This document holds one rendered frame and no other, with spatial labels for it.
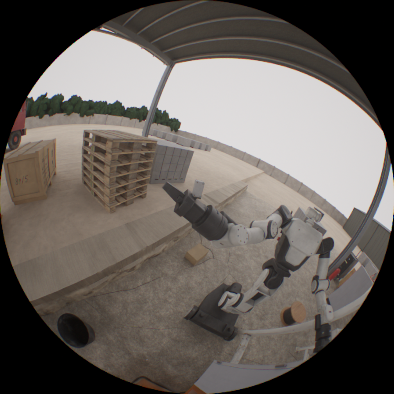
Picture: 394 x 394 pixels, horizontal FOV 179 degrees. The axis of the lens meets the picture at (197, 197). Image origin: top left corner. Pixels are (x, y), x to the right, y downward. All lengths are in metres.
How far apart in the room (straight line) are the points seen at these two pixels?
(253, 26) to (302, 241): 4.16
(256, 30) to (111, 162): 4.19
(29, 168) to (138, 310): 2.39
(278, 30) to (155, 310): 5.28
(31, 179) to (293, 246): 3.03
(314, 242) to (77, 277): 1.82
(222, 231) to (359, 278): 3.61
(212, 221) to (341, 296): 3.75
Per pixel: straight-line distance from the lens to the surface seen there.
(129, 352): 1.58
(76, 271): 1.45
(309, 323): 1.13
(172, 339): 1.57
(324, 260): 1.00
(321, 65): 4.31
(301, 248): 0.84
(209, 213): 0.34
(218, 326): 1.52
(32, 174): 2.47
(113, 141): 1.51
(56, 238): 1.80
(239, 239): 0.37
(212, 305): 1.56
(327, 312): 0.90
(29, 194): 2.63
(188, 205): 0.29
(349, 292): 3.80
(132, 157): 1.73
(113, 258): 1.44
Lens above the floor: 1.54
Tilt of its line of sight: 25 degrees down
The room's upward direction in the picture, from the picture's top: 20 degrees clockwise
